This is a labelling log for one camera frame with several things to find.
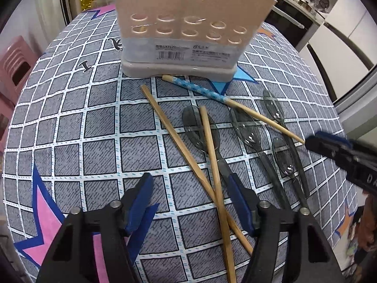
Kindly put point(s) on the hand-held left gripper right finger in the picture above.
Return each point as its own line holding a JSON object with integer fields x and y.
{"x": 238, "y": 200}

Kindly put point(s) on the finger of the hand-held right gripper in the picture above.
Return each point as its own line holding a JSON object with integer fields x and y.
{"x": 322, "y": 149}
{"x": 332, "y": 138}

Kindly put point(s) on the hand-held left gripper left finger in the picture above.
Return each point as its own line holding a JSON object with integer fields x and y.
{"x": 138, "y": 206}

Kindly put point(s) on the small clear grey plastic spoon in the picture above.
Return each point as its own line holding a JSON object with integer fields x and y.
{"x": 284, "y": 159}

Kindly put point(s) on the plain bamboo chopstick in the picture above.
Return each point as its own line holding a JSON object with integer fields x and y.
{"x": 176, "y": 141}
{"x": 213, "y": 165}

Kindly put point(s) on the large clear grey plastic spoon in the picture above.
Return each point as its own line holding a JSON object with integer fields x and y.
{"x": 194, "y": 129}

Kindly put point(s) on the blue patterned bamboo chopstick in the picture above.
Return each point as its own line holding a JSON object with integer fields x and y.
{"x": 194, "y": 87}

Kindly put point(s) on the beige plastic utensil holder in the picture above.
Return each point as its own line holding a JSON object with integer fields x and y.
{"x": 191, "y": 6}

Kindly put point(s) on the grey checked star tablecloth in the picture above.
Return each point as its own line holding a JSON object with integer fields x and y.
{"x": 103, "y": 153}

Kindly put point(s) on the floral printed clothing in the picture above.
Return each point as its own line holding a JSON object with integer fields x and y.
{"x": 357, "y": 250}

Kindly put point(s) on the kitchen counter with cabinets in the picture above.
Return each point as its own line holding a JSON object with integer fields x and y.
{"x": 319, "y": 39}

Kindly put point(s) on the black built-in oven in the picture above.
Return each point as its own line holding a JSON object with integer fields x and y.
{"x": 282, "y": 26}

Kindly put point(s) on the pink plastic stool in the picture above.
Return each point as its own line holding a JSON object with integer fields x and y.
{"x": 17, "y": 62}

